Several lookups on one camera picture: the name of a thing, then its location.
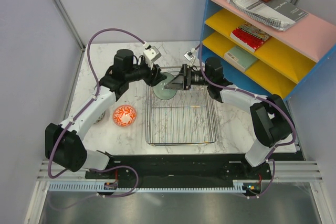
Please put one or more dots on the grey setup guide booklet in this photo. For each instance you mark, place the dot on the grey setup guide booklet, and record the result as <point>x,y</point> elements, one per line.
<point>296,13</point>

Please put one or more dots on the light green book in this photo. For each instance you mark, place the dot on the light green book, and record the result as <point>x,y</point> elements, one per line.
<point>240,58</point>

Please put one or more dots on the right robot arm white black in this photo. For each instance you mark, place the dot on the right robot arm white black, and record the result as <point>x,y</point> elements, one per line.
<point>270,117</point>

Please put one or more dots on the spiral bound notebook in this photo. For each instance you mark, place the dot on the spiral bound notebook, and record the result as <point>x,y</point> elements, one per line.
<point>267,13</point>

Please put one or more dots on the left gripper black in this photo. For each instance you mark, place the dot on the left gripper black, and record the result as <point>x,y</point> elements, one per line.
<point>157,77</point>

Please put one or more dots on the metal wire dish rack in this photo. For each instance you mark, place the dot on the metal wire dish rack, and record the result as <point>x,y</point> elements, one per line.
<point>187,118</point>

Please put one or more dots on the light blue cable duct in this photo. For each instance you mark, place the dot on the light blue cable duct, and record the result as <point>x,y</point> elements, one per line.
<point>107,187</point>

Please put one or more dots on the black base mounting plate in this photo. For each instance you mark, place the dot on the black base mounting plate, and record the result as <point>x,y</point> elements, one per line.
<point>181,170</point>

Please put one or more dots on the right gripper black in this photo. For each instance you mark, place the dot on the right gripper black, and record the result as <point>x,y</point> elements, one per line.
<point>182,80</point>

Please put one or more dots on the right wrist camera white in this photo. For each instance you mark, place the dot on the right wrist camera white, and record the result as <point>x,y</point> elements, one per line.
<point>190,56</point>

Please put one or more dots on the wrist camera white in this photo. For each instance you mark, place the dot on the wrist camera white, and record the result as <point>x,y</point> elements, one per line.
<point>190,56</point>
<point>151,54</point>

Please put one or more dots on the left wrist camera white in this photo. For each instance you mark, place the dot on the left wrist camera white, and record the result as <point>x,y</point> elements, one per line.
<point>151,54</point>

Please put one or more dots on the orange patterned glass bowl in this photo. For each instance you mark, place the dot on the orange patterned glass bowl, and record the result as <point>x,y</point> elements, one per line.
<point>124,115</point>

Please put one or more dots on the colourful wooden shelf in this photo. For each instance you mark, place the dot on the colourful wooden shelf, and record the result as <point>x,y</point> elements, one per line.
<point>267,48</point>

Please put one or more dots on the green glass bowl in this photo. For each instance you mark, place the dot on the green glass bowl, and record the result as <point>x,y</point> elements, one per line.
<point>161,92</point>

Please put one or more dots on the red patterned book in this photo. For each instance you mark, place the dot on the red patterned book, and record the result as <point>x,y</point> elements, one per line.
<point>249,36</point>

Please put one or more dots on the grey patterned bowl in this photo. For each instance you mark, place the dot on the grey patterned bowl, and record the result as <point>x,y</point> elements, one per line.
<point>100,118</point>

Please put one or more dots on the aluminium frame rail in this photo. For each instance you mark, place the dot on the aluminium frame rail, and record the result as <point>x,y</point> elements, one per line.
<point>285,172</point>

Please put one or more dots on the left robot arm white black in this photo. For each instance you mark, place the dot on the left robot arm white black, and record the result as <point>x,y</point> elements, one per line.
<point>63,141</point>

